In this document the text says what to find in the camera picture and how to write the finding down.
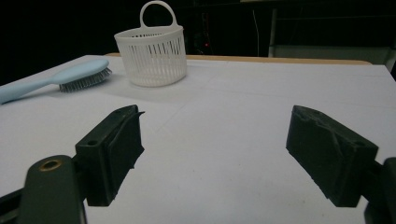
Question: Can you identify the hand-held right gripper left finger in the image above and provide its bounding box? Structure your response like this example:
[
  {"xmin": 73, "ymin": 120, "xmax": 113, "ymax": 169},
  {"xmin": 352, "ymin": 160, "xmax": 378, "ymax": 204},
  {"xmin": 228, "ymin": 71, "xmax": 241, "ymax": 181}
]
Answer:
[{"xmin": 75, "ymin": 105, "xmax": 146, "ymax": 207}]

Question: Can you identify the white table sheet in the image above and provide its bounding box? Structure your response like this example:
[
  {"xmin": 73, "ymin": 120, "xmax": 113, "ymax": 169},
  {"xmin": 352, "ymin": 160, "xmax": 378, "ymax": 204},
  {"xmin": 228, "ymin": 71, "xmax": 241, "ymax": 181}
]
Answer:
[{"xmin": 0, "ymin": 54, "xmax": 396, "ymax": 224}]

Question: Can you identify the thin white cable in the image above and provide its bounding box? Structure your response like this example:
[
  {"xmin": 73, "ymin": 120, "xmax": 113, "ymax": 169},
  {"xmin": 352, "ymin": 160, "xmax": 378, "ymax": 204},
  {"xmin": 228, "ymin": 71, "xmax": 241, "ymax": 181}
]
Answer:
[{"xmin": 251, "ymin": 8, "xmax": 261, "ymax": 58}]

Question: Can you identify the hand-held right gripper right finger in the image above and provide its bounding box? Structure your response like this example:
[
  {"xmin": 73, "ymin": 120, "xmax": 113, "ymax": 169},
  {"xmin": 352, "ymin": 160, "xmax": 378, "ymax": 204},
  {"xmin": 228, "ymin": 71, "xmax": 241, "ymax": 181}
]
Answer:
[{"xmin": 285, "ymin": 105, "xmax": 379, "ymax": 208}]

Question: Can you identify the white plastic slotted basket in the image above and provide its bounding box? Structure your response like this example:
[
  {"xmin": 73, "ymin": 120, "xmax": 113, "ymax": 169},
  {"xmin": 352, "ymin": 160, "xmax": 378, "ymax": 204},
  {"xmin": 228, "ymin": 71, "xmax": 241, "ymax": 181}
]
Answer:
[{"xmin": 113, "ymin": 0, "xmax": 189, "ymax": 88}]

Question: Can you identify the white metal stand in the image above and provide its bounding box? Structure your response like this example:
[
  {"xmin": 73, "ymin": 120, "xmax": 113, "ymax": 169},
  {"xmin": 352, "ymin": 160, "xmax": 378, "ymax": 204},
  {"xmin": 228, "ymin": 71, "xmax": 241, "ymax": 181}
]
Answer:
[{"xmin": 268, "ymin": 7, "xmax": 396, "ymax": 73}]

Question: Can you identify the black device with red light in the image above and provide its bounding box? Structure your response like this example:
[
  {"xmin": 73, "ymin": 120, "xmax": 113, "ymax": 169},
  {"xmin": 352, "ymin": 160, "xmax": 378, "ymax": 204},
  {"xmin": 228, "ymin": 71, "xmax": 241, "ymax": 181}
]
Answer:
[{"xmin": 192, "ymin": 12, "xmax": 216, "ymax": 56}]

